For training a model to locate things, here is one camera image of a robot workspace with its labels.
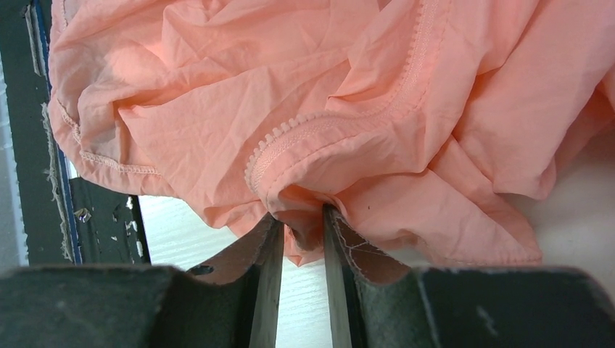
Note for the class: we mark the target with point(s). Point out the salmon orange jacket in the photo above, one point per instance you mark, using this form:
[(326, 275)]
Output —
[(413, 118)]

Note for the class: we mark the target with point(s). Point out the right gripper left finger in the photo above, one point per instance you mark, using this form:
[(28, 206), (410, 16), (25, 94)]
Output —
[(229, 300)]

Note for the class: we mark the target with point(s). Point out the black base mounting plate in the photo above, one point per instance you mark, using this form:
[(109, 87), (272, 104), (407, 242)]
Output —
[(48, 214)]

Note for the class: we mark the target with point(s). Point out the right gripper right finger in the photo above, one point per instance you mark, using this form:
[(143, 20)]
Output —
[(377, 301)]

